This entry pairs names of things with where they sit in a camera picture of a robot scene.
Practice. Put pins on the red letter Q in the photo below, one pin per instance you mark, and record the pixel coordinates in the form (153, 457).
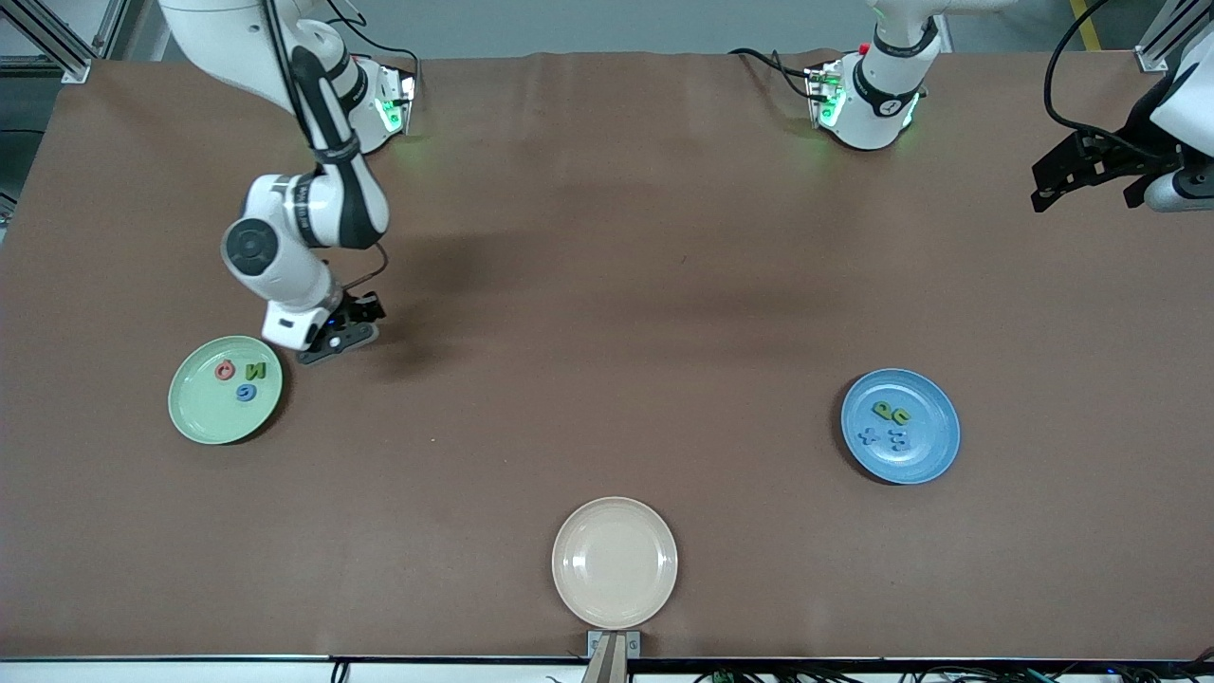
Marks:
(218, 371)

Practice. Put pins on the blue letter G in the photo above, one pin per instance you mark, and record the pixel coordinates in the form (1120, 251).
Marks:
(240, 393)

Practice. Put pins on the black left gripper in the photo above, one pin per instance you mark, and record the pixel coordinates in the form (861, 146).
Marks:
(1131, 152)

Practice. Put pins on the metal base connector box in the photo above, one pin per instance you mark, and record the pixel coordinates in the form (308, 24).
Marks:
(823, 95)
(398, 104)

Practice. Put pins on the brown table mat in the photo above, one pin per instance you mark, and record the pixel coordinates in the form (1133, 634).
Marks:
(607, 237)

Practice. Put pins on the blue plate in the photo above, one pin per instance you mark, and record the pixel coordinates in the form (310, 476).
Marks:
(929, 446)

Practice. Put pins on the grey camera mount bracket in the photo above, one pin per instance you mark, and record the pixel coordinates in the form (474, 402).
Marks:
(614, 647)

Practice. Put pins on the blue letter m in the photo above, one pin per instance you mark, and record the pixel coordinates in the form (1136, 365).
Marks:
(898, 440)

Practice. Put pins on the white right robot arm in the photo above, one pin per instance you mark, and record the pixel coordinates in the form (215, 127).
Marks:
(218, 38)

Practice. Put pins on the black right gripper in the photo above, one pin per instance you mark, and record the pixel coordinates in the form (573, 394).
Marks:
(358, 309)

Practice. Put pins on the beige plate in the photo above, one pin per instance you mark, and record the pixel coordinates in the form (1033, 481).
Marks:
(615, 563)

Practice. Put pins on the green letter p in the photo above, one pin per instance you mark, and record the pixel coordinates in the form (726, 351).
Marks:
(888, 414)

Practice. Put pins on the green plate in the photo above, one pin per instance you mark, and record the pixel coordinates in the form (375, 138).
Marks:
(213, 417)

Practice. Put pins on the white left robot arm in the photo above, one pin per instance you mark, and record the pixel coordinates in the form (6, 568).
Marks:
(873, 123)

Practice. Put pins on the aluminium frame post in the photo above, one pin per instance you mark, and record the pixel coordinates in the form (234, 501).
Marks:
(76, 68)
(1152, 62)

